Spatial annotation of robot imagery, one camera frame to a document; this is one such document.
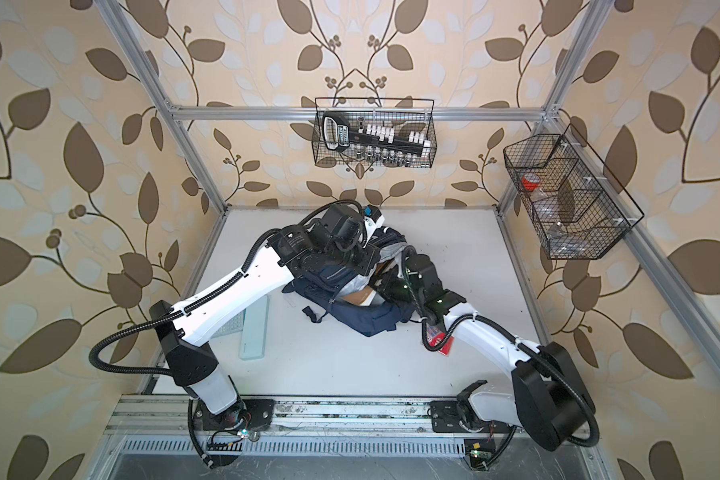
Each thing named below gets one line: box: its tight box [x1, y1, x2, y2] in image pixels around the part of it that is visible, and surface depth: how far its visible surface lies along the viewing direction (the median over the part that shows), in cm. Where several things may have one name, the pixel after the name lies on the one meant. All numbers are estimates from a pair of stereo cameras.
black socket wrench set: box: [321, 112, 431, 159], surface depth 86 cm
